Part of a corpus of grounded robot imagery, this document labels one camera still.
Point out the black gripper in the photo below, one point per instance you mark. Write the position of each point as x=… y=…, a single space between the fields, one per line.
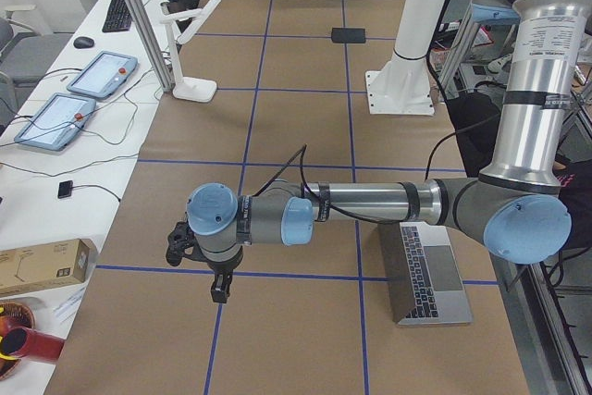
x=224 y=269

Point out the grey laptop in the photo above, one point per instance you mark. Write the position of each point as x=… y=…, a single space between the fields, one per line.
x=424 y=284

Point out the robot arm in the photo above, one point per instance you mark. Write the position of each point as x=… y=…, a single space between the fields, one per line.
x=512 y=207

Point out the black mouse pad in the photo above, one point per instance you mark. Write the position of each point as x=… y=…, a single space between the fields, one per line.
x=348 y=35

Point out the black computer mouse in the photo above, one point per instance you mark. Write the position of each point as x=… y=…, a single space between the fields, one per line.
x=83 y=42

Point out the small black device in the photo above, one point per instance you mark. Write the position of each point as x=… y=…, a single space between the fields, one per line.
x=65 y=189

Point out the cardboard box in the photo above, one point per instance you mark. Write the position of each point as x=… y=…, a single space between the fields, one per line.
x=45 y=266

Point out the wicker basket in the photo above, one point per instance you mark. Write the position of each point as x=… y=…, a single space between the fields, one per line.
x=13 y=314

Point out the red cylinder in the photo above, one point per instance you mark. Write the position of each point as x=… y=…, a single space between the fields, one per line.
x=30 y=344

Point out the lower blue teach pendant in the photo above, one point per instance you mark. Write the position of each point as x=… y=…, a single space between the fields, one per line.
x=57 y=123

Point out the blue teach pendant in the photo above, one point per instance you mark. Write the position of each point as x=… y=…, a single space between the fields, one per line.
x=104 y=75
x=57 y=123

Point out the upper blue teach pendant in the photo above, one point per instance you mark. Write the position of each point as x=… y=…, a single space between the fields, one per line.
x=104 y=75

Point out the black keyboard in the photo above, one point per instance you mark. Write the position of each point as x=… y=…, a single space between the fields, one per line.
x=118 y=17

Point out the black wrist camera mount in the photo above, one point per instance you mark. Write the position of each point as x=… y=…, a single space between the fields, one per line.
x=181 y=242

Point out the aluminium frame post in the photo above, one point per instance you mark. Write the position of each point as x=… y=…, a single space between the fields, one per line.
x=150 y=44

